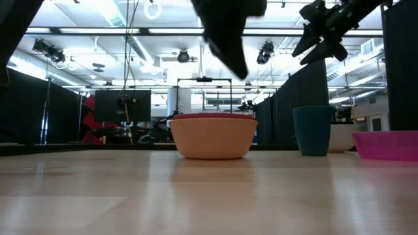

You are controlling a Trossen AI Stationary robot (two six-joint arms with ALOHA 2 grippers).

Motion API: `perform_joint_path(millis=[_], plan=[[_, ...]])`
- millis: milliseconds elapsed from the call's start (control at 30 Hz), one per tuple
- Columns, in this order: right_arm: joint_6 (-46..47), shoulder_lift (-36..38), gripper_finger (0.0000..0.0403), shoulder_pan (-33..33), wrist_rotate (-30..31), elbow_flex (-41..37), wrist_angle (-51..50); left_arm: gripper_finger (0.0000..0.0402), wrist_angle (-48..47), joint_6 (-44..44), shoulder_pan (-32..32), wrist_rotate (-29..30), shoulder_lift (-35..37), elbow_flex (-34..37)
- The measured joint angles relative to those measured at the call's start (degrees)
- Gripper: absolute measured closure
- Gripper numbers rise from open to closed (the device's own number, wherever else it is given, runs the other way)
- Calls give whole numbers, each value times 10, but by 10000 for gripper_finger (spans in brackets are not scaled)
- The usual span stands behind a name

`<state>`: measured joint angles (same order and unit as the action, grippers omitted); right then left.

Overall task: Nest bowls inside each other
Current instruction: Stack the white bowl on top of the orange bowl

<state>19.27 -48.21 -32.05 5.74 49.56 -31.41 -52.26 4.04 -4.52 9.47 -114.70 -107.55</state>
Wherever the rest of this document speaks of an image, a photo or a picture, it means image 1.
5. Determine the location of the red plastic bowl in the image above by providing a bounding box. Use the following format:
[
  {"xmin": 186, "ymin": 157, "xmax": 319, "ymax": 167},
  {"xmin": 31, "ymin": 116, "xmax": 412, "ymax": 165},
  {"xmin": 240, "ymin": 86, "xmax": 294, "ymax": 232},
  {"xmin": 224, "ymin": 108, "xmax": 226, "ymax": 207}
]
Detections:
[{"xmin": 172, "ymin": 112, "xmax": 255, "ymax": 121}]

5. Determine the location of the black monitor screen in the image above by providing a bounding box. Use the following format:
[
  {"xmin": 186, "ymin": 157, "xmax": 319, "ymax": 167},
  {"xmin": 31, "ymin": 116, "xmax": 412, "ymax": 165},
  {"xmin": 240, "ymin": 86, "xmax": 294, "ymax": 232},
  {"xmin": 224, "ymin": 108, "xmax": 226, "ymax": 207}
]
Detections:
[{"xmin": 94, "ymin": 89, "xmax": 152, "ymax": 123}]

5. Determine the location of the teal blue plastic cup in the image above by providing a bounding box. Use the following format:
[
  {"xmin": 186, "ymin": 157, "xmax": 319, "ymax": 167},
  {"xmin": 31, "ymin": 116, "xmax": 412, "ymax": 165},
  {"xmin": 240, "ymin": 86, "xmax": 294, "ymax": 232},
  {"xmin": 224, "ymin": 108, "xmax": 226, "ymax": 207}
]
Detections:
[{"xmin": 292, "ymin": 105, "xmax": 333, "ymax": 157}]

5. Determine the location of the magenta plastic bowl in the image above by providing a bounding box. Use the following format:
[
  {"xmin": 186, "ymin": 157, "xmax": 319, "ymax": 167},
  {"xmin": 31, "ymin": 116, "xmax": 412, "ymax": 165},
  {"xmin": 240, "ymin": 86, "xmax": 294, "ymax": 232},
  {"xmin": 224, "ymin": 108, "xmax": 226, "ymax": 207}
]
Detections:
[{"xmin": 352, "ymin": 130, "xmax": 418, "ymax": 161}]

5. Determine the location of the white plastic bowl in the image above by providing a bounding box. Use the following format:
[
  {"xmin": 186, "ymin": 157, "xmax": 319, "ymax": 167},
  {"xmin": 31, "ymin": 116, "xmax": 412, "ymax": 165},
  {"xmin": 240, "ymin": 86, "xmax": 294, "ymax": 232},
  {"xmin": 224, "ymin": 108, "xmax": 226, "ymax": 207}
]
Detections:
[{"xmin": 328, "ymin": 123, "xmax": 363, "ymax": 153}]

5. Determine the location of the black hanging cable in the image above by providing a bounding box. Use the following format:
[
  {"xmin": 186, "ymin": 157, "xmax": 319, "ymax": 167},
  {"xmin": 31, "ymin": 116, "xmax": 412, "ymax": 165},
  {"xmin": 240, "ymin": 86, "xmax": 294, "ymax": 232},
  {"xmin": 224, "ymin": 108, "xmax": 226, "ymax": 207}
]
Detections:
[{"xmin": 123, "ymin": 0, "xmax": 140, "ymax": 99}]

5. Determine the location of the black overhead light bar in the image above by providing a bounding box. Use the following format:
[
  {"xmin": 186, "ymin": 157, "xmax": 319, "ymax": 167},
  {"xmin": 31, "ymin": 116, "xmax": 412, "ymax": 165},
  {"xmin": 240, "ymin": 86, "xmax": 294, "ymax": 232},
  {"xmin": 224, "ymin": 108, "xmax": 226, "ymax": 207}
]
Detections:
[{"xmin": 24, "ymin": 27, "xmax": 383, "ymax": 37}]

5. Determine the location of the black background stand frame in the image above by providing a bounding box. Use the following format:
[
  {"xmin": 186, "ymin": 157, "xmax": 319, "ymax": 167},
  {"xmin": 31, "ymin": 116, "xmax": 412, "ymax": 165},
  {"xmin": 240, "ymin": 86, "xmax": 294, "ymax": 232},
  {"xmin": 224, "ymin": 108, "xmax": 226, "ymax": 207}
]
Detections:
[{"xmin": 176, "ymin": 77, "xmax": 233, "ymax": 114}]

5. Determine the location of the orange plastic bowl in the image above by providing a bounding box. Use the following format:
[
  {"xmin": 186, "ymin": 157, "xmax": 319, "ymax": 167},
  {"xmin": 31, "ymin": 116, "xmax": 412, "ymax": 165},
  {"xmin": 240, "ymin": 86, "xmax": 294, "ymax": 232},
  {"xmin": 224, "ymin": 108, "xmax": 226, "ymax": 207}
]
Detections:
[{"xmin": 169, "ymin": 117, "xmax": 259, "ymax": 160}]

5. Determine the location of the white building column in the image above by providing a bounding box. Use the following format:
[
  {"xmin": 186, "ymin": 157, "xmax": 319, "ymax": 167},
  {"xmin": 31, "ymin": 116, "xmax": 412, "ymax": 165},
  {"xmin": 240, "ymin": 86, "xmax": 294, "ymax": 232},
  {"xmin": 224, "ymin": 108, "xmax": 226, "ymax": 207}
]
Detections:
[{"xmin": 167, "ymin": 87, "xmax": 192, "ymax": 118}]

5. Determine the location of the red equipment cart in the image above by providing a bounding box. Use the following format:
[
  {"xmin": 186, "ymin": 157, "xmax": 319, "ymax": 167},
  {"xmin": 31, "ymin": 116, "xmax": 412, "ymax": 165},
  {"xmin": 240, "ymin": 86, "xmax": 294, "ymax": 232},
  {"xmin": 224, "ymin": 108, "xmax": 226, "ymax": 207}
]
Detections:
[{"xmin": 81, "ymin": 94, "xmax": 121, "ymax": 144}]

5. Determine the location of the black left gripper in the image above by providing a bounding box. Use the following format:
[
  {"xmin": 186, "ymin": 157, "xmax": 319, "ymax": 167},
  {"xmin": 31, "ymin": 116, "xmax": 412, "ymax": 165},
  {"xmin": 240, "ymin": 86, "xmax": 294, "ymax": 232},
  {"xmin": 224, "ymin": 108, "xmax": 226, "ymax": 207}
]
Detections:
[{"xmin": 191, "ymin": 0, "xmax": 267, "ymax": 80}]

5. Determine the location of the black ceiling spotlight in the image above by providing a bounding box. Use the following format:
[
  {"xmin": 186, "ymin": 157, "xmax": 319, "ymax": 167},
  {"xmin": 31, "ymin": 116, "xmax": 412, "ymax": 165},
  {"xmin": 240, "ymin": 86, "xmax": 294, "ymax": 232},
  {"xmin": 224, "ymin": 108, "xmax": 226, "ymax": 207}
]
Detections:
[
  {"xmin": 256, "ymin": 40, "xmax": 275, "ymax": 65},
  {"xmin": 31, "ymin": 38, "xmax": 66, "ymax": 65},
  {"xmin": 176, "ymin": 48, "xmax": 191, "ymax": 64}
]

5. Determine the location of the black partition panel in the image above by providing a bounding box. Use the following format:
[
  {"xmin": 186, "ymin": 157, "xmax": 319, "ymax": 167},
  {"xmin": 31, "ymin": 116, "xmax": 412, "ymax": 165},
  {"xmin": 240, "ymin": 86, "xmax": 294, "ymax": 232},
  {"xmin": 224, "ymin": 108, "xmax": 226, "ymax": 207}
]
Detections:
[
  {"xmin": 0, "ymin": 67, "xmax": 81, "ymax": 144},
  {"xmin": 381, "ymin": 0, "xmax": 418, "ymax": 132},
  {"xmin": 254, "ymin": 58, "xmax": 330, "ymax": 144}
]

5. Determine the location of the grey background door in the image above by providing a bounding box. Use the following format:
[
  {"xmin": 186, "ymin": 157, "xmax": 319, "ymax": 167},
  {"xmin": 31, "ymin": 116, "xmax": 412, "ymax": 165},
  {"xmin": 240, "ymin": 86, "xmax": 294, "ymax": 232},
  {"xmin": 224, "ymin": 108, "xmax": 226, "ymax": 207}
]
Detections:
[{"xmin": 368, "ymin": 114, "xmax": 385, "ymax": 132}]

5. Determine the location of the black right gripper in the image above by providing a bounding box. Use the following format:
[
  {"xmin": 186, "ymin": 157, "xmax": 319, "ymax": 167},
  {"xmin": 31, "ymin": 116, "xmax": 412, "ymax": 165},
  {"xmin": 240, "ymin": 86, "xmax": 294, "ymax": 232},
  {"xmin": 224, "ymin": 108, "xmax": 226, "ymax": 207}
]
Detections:
[{"xmin": 292, "ymin": 0, "xmax": 349, "ymax": 65}]

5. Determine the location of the white ring lamp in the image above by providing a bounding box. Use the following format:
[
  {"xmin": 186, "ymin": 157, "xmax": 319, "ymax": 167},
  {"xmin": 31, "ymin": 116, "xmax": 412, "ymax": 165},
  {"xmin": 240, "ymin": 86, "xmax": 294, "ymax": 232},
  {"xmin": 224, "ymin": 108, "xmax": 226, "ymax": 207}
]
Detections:
[{"xmin": 143, "ymin": 1, "xmax": 163, "ymax": 20}]

